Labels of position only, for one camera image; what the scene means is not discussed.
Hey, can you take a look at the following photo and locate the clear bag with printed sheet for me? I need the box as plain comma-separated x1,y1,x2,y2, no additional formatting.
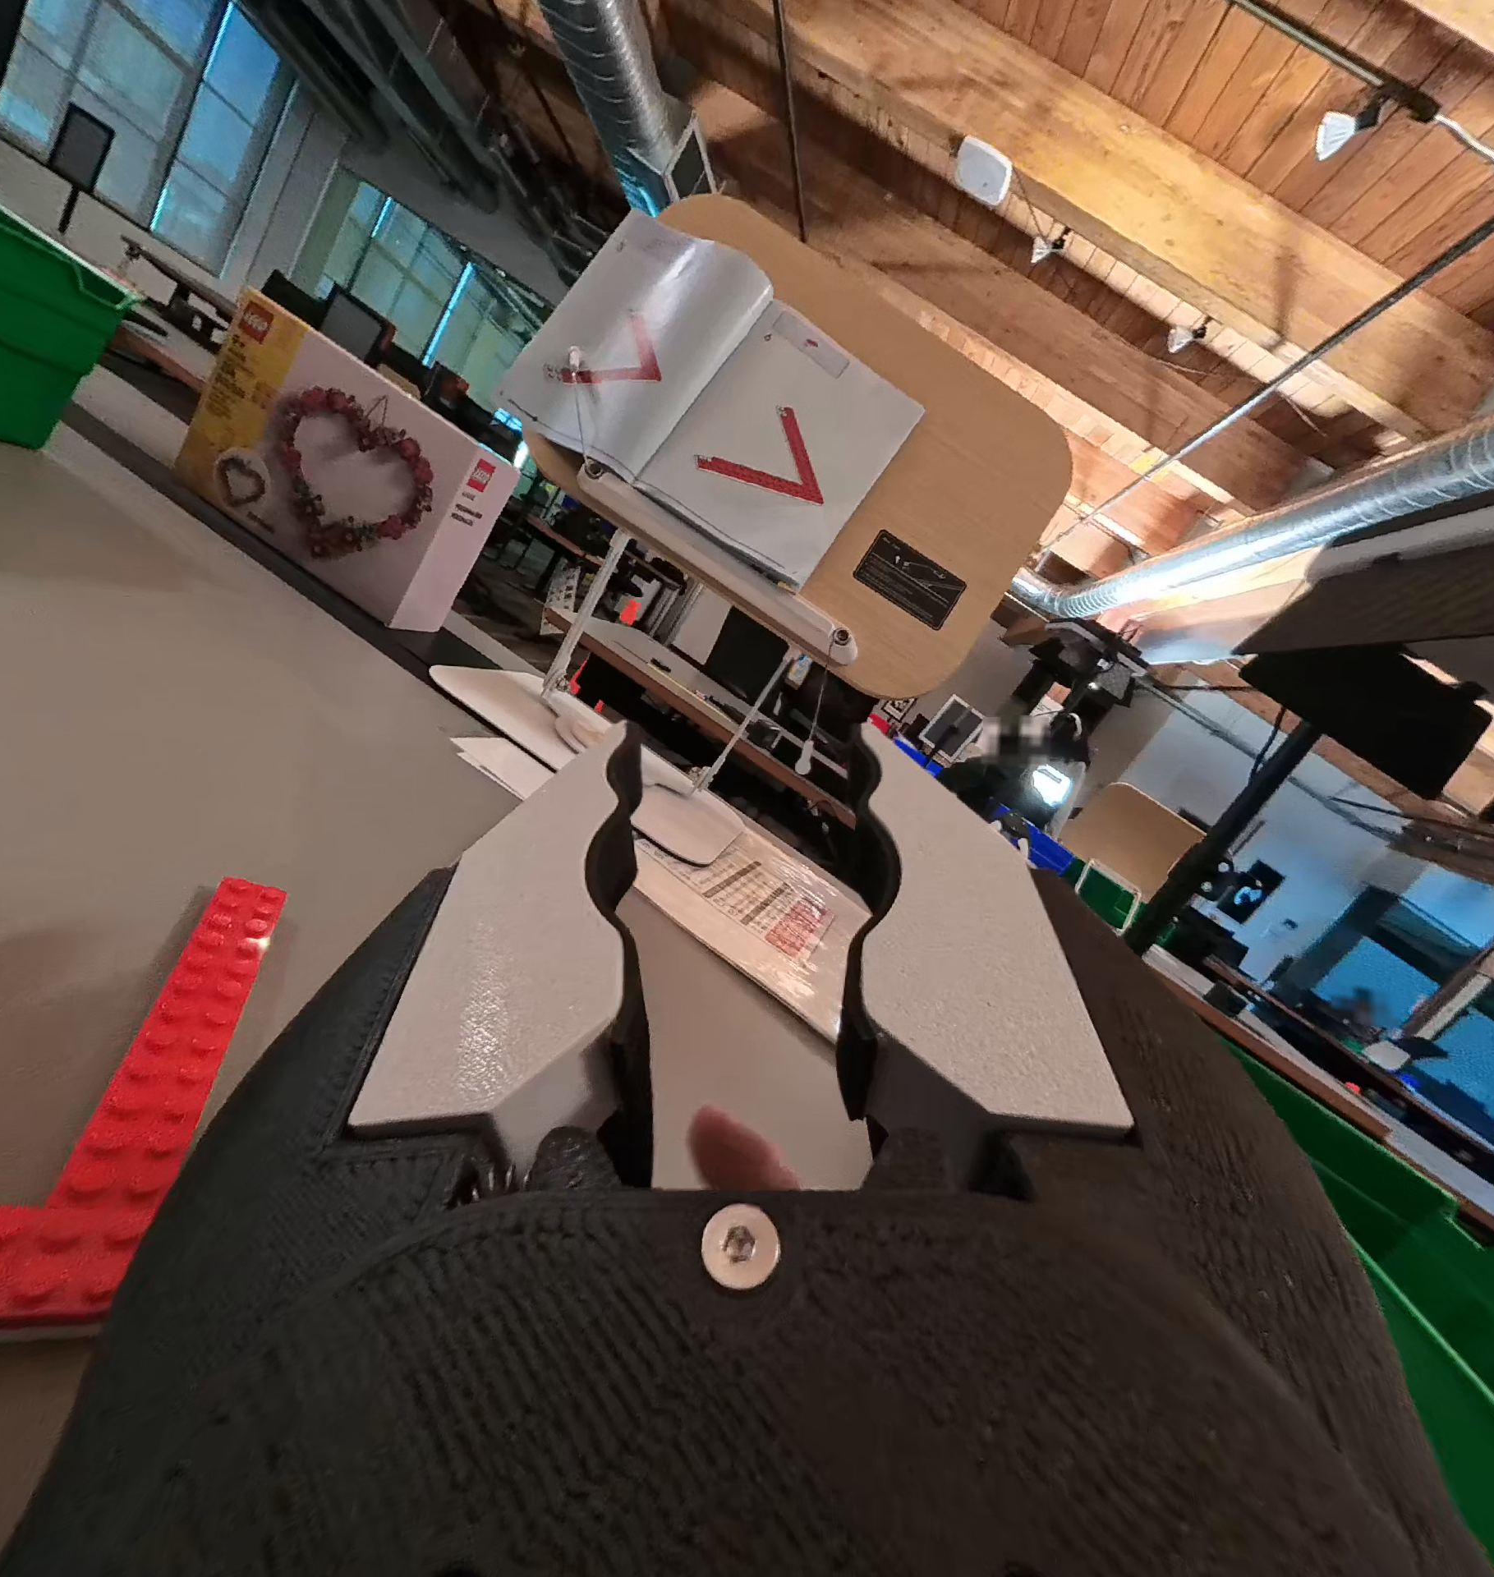
631,838,878,1045

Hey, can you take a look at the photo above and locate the black hanging cable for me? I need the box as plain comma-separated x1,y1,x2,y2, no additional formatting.
1042,182,1494,557

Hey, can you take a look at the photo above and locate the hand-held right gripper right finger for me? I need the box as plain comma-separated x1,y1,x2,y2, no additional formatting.
836,722,1135,1157

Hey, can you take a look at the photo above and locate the grey wood-edged table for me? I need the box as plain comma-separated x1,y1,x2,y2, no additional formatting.
546,606,863,831

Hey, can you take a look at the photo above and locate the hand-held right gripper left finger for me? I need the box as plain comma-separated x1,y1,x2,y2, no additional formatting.
346,722,659,1180

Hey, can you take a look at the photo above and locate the black monitor pole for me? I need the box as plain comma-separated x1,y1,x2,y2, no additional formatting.
1122,720,1327,959

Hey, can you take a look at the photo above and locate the large window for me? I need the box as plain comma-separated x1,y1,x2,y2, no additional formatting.
0,0,293,275

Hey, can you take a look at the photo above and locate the wood-edged desk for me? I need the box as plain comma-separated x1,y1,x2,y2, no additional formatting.
1137,949,1494,1247

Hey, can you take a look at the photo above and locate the lego instruction booklet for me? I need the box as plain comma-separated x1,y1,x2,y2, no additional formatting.
494,210,927,587

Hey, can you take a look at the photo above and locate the black sign stand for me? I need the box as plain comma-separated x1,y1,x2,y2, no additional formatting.
50,103,114,237

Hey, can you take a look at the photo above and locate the white ceiling access point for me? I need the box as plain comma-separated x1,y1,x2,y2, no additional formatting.
952,135,1023,206

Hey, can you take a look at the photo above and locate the large spiral metal duct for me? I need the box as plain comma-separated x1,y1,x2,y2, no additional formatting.
1009,400,1494,627

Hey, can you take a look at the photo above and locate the red angled lego plate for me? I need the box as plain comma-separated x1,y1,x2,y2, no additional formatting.
0,879,292,1346

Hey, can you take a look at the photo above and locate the blue plastic bin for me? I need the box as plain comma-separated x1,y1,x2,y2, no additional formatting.
988,807,1067,873

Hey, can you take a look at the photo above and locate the green plastic bin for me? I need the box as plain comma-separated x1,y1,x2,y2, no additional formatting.
0,179,140,452
1220,1033,1494,1577
1060,854,1151,938

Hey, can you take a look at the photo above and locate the white lego set box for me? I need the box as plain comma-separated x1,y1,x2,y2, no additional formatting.
176,286,521,634

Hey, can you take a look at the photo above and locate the white paper sheet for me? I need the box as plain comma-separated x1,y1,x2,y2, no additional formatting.
451,733,569,807

